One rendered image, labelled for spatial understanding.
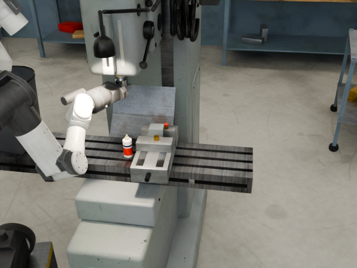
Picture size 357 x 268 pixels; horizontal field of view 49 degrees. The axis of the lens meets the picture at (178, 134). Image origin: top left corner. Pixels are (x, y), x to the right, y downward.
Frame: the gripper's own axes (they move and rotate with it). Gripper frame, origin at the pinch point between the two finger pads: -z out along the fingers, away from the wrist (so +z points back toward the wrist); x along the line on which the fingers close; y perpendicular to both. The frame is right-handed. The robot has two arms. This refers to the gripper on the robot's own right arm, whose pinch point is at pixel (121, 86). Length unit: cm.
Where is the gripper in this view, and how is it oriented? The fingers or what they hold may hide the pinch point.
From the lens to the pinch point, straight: 162.8
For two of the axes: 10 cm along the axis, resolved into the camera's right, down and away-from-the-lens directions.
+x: -8.3, -2.9, 4.9
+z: -5.6, 4.3, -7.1
